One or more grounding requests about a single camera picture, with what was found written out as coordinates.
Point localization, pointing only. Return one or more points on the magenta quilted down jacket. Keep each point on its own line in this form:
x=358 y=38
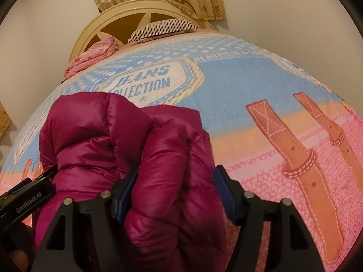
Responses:
x=113 y=136

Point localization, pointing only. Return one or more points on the blue and pink printed blanket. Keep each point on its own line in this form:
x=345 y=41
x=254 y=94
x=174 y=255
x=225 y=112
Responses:
x=227 y=76

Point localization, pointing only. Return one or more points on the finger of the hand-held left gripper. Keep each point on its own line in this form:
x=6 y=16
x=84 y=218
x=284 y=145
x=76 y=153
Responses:
x=21 y=185
x=49 y=174

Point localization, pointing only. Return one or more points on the pink folded quilt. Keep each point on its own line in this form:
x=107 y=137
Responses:
x=90 y=56

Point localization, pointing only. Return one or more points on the striped pillow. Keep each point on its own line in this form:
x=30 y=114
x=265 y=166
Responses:
x=161 y=29

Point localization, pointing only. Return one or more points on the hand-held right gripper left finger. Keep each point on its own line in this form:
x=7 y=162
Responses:
x=126 y=197

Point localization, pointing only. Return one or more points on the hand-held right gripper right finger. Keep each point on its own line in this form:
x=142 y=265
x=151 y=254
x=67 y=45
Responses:
x=225 y=192

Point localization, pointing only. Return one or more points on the cream wooden headboard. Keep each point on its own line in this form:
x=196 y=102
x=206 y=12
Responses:
x=93 y=28

